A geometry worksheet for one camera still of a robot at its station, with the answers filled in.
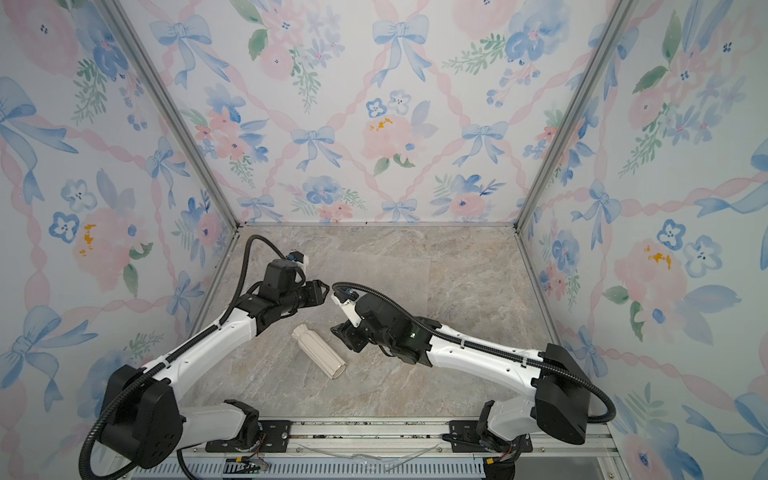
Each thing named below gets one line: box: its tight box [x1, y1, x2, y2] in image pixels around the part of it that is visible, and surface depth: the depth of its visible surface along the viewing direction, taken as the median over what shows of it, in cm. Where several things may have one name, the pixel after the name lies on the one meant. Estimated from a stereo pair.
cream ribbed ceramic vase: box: [292, 324, 347, 380], surface depth 85 cm
